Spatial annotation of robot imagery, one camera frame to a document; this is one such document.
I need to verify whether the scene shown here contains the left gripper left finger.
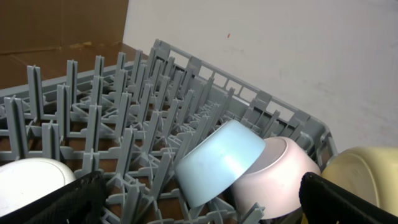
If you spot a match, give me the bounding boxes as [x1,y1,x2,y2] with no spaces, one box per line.
[1,171,107,224]

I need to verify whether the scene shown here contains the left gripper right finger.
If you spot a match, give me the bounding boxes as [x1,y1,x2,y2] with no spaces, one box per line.
[298,172,397,224]

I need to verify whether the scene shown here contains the white round bowl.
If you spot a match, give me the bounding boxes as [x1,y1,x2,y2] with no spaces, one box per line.
[231,136,321,220]

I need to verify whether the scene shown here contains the yellow round plate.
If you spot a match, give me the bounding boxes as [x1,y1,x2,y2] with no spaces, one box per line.
[318,147,397,217]

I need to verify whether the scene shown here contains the white cup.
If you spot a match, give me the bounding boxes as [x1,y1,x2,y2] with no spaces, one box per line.
[1,157,76,217]

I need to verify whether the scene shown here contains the light blue bowl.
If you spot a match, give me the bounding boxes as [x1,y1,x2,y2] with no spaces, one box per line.
[175,120,266,208]

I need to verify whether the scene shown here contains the grey plastic dish rack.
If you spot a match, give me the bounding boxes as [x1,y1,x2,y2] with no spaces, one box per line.
[1,40,337,223]

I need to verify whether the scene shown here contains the brown cardboard box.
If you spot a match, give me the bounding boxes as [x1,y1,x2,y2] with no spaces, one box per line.
[1,0,129,88]

